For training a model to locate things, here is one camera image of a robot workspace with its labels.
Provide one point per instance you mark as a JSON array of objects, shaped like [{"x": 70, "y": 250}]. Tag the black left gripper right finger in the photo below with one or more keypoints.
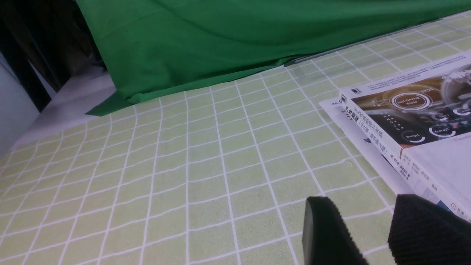
[{"x": 423, "y": 233}]

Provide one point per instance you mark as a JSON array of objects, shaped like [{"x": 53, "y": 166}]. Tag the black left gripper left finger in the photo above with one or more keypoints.
[{"x": 326, "y": 239}]

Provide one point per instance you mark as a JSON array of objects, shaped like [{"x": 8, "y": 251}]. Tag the self-driving textbook top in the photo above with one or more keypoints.
[{"x": 420, "y": 121}]

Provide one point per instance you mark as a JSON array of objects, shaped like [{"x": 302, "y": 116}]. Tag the green checkered tablecloth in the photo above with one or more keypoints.
[{"x": 213, "y": 176}]

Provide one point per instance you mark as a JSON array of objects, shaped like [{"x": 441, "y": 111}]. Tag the white bottom book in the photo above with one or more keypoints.
[{"x": 381, "y": 164}]

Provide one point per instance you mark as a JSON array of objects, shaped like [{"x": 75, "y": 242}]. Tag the green backdrop cloth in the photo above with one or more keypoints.
[{"x": 154, "y": 48}]

